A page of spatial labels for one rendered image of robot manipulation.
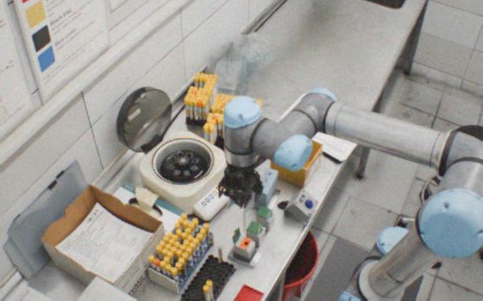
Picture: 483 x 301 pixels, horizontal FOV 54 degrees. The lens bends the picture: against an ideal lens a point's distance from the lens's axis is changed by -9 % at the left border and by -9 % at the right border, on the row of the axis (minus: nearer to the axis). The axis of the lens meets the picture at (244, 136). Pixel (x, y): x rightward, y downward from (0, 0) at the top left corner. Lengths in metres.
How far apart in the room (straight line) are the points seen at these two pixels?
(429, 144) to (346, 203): 1.85
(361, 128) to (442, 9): 2.53
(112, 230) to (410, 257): 0.91
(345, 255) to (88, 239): 0.76
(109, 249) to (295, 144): 0.74
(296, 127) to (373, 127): 0.16
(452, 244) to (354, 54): 1.54
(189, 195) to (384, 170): 1.70
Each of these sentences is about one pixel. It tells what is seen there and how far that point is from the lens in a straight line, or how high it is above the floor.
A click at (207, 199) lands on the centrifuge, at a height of 0.93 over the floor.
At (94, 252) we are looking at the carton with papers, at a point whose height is 0.94.
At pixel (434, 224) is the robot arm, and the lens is 0.88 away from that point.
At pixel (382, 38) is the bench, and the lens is 2.48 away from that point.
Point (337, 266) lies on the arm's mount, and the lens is 1.47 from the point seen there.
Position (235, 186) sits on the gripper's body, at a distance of 1.18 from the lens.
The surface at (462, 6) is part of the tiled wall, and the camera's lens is 3.49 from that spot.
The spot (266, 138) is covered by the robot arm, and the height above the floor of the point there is 1.47.
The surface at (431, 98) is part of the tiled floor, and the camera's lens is 3.63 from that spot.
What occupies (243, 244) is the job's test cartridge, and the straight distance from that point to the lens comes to 1.48.
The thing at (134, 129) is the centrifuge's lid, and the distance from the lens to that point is 1.71.
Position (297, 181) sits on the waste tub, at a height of 0.90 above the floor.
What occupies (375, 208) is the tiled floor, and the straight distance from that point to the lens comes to 2.84.
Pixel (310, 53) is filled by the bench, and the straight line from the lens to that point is 2.29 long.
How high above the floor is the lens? 2.20
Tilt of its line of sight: 45 degrees down
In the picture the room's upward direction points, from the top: 1 degrees clockwise
